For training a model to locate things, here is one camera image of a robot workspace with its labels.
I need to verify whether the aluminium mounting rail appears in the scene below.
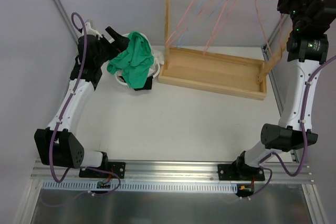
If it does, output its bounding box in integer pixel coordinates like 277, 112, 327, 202
30, 159, 316, 184

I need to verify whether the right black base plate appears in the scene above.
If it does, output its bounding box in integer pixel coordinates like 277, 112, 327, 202
217, 163, 265, 182

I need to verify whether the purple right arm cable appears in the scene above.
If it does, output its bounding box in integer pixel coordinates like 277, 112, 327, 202
237, 55, 336, 200

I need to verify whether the black tank top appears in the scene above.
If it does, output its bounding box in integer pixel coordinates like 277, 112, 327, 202
118, 76, 153, 91

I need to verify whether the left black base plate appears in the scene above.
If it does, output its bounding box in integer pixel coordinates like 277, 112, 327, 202
79, 161, 126, 179

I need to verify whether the pink wire hanger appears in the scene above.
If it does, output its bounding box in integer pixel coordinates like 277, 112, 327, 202
166, 0, 220, 46

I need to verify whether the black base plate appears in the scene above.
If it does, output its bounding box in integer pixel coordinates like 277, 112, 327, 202
217, 163, 265, 182
79, 161, 126, 179

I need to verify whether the pink hanger with cream top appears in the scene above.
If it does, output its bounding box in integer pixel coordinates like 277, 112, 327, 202
202, 0, 238, 55

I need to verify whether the wooden clothes rack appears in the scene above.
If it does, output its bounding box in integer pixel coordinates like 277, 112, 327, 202
158, 0, 275, 100

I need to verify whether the pink hanger with green top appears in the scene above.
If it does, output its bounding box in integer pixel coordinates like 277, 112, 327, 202
255, 0, 302, 65

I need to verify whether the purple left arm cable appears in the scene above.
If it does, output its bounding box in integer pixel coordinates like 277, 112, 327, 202
49, 12, 121, 196

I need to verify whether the white slotted cable duct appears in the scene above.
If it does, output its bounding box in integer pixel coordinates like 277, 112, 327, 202
41, 180, 238, 194

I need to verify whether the blue wire hanger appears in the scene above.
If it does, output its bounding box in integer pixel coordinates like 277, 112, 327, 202
166, 0, 225, 48

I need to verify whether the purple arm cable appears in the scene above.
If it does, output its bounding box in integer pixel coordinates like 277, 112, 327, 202
49, 12, 121, 196
237, 55, 336, 200

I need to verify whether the green tank top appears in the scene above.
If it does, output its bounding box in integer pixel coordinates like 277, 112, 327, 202
107, 31, 154, 89

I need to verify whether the cream tank top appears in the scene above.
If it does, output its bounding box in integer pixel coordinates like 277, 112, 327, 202
148, 49, 164, 78

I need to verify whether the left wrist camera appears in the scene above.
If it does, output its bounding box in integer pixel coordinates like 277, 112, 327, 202
78, 20, 103, 42

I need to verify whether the white perforated plastic basket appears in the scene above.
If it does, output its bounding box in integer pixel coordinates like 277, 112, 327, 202
107, 31, 162, 90

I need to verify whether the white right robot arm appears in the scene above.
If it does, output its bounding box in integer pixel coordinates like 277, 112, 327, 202
226, 0, 335, 180

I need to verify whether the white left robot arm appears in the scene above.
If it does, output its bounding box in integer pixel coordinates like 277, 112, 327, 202
34, 27, 130, 177

